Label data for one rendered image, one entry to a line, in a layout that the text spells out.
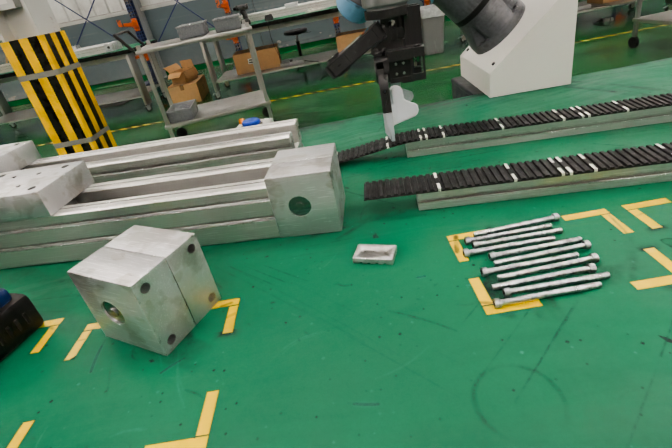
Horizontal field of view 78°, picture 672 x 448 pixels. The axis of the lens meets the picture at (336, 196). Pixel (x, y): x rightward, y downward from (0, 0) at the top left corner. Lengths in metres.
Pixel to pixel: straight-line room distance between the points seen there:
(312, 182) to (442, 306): 0.23
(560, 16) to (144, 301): 0.96
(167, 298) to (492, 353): 0.32
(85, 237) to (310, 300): 0.38
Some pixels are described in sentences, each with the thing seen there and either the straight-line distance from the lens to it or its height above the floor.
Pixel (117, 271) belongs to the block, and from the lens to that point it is 0.47.
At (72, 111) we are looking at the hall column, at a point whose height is 0.54.
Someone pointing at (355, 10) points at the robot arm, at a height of 1.03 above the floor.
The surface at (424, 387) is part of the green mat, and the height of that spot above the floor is 0.78.
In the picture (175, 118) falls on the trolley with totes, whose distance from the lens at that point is 3.72.
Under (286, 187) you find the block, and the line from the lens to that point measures 0.55.
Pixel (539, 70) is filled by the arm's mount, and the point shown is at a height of 0.82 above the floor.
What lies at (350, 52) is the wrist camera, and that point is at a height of 0.98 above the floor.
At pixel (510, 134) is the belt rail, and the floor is 0.79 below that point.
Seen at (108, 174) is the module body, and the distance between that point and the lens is 0.89.
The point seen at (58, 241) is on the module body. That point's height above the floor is 0.81.
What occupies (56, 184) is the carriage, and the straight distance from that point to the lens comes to 0.73.
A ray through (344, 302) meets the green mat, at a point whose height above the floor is 0.78.
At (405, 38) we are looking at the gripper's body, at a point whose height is 0.99.
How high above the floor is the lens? 1.09
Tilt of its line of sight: 28 degrees down
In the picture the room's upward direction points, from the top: 12 degrees counter-clockwise
